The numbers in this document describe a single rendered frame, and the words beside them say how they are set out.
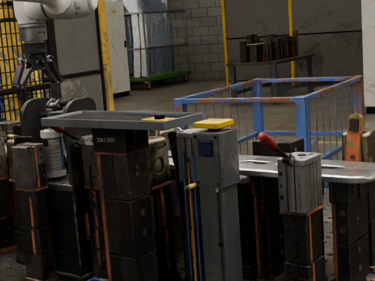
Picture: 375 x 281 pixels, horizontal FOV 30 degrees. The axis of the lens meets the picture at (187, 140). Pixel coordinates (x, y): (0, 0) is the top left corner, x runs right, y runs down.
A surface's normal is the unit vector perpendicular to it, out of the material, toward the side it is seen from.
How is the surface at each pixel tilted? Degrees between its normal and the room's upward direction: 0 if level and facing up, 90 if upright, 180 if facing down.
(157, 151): 90
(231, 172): 90
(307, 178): 90
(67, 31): 91
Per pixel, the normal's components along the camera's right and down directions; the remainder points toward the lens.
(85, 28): 0.91, 0.01
